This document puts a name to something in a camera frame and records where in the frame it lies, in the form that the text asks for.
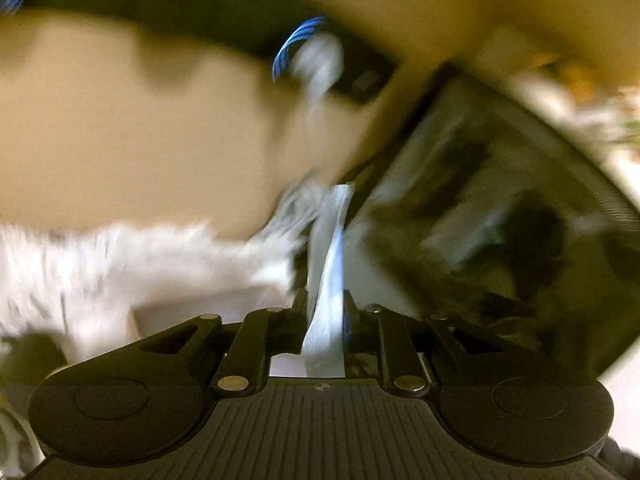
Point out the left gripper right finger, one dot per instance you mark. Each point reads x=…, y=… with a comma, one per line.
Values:
x=377, y=344

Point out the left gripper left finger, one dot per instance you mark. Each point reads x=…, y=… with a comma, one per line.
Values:
x=256, y=326

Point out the clear plastic strip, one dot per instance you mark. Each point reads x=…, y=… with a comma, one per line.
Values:
x=322, y=348

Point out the white fringed cloth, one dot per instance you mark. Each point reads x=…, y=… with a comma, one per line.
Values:
x=81, y=288

